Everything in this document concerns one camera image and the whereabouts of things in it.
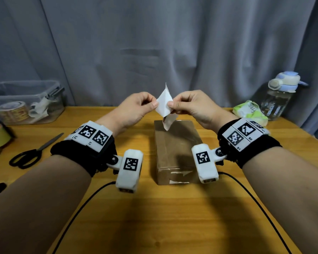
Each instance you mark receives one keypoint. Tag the person's left hand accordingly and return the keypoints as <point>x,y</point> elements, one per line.
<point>127,112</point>

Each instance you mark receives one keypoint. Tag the white paper piece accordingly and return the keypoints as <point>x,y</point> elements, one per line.
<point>163,103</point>

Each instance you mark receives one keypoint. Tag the black wristband with marker plates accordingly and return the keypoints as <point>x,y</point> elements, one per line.
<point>250,145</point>
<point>82,153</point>

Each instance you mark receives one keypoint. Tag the black scissors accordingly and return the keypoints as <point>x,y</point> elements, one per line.
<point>29,154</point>

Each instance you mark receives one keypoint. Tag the person's left thumb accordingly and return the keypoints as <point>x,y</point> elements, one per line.
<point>151,105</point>

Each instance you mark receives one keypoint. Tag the green wet wipes packet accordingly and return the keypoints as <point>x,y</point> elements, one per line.
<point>249,112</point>

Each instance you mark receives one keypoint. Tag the grey curtain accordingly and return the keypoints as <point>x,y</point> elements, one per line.
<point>159,44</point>

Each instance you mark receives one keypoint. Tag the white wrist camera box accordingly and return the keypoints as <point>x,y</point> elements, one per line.
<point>205,166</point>
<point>129,171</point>

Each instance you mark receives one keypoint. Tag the person's right thumb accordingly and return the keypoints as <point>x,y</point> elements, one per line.
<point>175,104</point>

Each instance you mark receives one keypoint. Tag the person's right forearm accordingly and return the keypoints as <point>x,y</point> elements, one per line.
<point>288,193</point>

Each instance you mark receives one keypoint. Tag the brown printed tape roll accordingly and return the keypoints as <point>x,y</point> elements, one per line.
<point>12,112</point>

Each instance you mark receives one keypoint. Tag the brown cardboard box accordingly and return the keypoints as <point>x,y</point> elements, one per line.
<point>175,150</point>

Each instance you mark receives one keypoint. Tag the clear water bottle, white lid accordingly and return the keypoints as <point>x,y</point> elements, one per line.
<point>277,101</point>

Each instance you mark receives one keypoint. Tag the person's left forearm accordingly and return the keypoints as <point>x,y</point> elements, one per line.
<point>34,203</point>

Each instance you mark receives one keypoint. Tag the person's right hand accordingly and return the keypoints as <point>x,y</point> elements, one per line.
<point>201,111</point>

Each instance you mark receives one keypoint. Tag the clear plastic storage container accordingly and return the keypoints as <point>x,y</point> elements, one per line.
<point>21,92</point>

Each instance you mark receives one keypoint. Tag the white paper roll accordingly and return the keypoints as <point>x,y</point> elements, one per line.
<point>39,108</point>

